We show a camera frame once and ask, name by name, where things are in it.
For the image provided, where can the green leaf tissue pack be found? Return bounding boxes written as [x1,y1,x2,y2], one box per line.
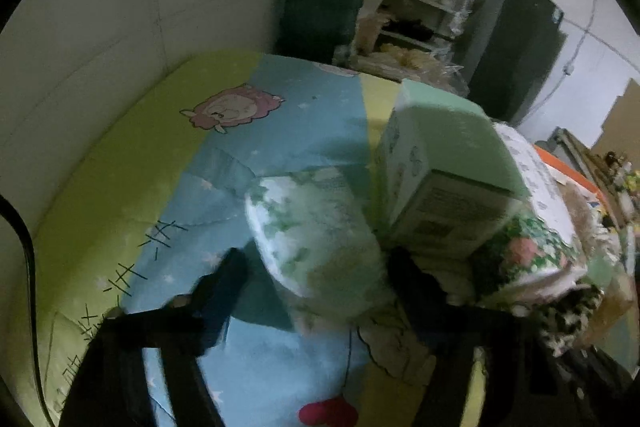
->
[244,169,397,334]

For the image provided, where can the leopard print cloth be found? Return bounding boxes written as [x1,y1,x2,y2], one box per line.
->
[534,284,607,359]

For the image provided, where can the green tissue box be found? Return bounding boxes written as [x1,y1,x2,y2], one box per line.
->
[375,79,532,261]

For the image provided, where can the floral tissue pack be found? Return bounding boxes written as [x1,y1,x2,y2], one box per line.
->
[469,212,587,309]

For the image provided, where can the red soft toy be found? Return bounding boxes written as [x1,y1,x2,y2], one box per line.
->
[298,397,360,427]

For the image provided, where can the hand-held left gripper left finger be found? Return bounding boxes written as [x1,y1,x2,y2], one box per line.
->
[60,247,249,427]

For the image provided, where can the cardboard box with orange rim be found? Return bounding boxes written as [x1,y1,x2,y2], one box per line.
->
[532,144,623,228]

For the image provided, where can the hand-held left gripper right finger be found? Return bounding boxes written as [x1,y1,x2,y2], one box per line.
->
[387,247,551,427]

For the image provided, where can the white printed tissue pack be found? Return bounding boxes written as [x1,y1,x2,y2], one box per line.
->
[492,122,587,268]

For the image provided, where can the cartoon printed blanket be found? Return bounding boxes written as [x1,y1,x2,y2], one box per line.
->
[10,49,640,427]

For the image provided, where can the dark refrigerator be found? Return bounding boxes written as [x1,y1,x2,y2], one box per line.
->
[465,0,567,124]

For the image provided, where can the clear plastic bags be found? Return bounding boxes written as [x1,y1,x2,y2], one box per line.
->
[350,41,472,98]

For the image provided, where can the blue water jug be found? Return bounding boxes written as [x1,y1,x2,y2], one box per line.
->
[275,0,364,66]

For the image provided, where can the cardboard sheet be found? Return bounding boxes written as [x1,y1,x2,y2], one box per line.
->
[591,78,640,158]

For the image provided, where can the black cable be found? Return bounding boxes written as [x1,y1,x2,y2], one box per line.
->
[0,194,57,426]

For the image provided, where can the white sack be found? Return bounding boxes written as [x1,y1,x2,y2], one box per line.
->
[355,0,392,54]

